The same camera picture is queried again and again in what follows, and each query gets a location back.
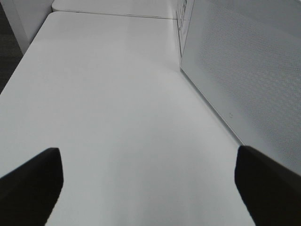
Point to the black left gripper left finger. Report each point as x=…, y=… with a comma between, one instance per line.
x=29, y=193

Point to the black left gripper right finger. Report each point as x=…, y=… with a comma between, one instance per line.
x=270, y=191

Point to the white microwave oven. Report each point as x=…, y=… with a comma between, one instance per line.
x=183, y=16

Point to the white microwave door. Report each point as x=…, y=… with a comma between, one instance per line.
x=245, y=58

